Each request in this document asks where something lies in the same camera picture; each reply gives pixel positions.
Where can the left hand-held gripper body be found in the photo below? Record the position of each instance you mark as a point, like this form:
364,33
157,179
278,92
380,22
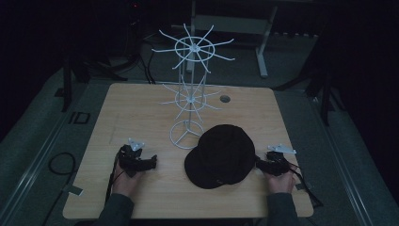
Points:
131,160

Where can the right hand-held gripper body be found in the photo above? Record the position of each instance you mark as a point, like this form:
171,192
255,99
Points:
277,163

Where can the black hat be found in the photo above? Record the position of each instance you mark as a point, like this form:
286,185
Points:
221,157

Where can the person's right hand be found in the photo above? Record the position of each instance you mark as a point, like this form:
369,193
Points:
280,183

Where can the person's left hand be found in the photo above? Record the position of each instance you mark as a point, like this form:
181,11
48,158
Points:
124,183

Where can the grey tape strip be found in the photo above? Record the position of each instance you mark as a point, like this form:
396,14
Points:
302,186
72,189

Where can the black tripod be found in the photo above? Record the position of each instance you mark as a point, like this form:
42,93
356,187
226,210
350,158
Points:
324,94

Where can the black stand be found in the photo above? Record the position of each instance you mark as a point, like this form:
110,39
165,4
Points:
67,84

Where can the white desk frame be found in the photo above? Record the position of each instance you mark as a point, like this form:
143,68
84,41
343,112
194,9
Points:
263,37

